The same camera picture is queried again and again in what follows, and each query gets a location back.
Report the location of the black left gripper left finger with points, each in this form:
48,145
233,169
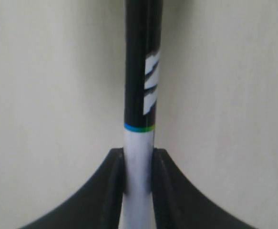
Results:
96,205

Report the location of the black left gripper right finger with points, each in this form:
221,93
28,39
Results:
178,204

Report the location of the black and white marker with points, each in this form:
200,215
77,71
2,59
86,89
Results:
143,25

